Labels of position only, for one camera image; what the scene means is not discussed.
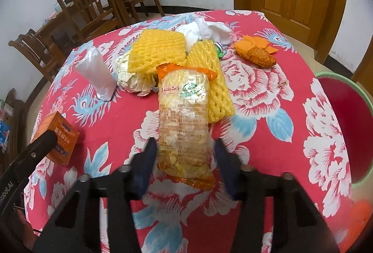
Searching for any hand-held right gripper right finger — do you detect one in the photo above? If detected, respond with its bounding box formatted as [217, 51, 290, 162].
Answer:
[214, 139, 341, 253]

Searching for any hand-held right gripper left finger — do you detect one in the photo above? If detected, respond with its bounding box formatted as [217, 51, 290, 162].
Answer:
[32, 137, 158, 253]

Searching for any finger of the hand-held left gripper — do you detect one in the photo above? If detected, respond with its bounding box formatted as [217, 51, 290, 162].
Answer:
[12, 131, 58, 168]

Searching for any orange cardboard box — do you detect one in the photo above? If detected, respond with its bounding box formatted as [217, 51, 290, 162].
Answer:
[31, 112, 80, 166]

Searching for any clear orange-edged snack packet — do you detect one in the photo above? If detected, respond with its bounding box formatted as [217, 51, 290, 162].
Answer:
[156, 64, 218, 191]

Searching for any long yellow foam net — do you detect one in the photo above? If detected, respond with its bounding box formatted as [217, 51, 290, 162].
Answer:
[186, 40, 236, 123]

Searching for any white plastic bag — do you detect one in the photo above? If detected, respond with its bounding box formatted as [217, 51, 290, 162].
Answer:
[75, 46, 118, 101]

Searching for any square yellow foam net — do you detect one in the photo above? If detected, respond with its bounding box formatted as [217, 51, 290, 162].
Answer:
[128, 29, 189, 74]

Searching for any small green packet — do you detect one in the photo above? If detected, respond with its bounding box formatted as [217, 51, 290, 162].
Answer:
[214, 41, 229, 60]

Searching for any red basin with green rim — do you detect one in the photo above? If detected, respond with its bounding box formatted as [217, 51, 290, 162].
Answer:
[315, 71, 373, 188]

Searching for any red floral tablecloth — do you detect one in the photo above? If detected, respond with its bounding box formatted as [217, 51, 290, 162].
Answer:
[23, 10, 355, 253]

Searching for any crumpled cream wrapper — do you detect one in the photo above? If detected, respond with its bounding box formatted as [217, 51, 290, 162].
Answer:
[116, 52, 160, 97]

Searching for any white cloth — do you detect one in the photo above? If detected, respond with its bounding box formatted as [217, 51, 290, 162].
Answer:
[175, 18, 235, 50]

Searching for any orange plastic stool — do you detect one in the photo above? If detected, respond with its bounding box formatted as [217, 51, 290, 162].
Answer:
[339, 199, 373, 253]

